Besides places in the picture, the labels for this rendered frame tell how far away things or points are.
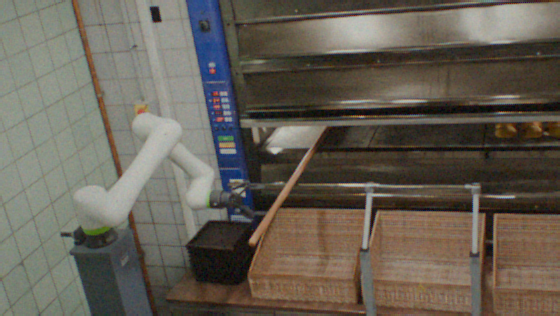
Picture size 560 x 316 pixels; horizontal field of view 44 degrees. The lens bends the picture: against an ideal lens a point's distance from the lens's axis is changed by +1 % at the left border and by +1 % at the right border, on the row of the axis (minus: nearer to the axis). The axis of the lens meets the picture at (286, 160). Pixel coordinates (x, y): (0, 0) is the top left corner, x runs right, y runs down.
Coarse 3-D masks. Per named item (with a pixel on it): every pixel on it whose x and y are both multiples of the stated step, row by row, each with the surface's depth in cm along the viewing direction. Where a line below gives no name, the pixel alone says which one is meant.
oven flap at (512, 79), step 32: (448, 64) 328; (480, 64) 323; (512, 64) 318; (544, 64) 314; (256, 96) 361; (288, 96) 355; (320, 96) 350; (352, 96) 344; (384, 96) 339; (416, 96) 334; (448, 96) 329; (480, 96) 323; (512, 96) 318; (544, 96) 313
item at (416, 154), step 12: (264, 156) 376; (276, 156) 373; (288, 156) 371; (300, 156) 369; (312, 156) 367; (324, 156) 365; (336, 156) 362; (348, 156) 360; (360, 156) 358; (372, 156) 356; (384, 156) 354; (396, 156) 352; (408, 156) 350; (420, 156) 348; (432, 156) 346; (444, 156) 344; (456, 156) 342; (468, 156) 341; (480, 156) 339; (492, 156) 337; (504, 156) 335; (516, 156) 333; (528, 156) 332; (540, 156) 330; (552, 156) 328
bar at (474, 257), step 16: (368, 192) 322; (480, 192) 306; (368, 208) 319; (368, 224) 317; (368, 256) 311; (368, 272) 314; (368, 288) 318; (480, 288) 302; (368, 304) 322; (480, 304) 304
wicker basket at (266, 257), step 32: (288, 224) 383; (320, 224) 377; (352, 224) 371; (256, 256) 358; (288, 256) 385; (320, 256) 380; (352, 256) 375; (256, 288) 352; (288, 288) 346; (352, 288) 349
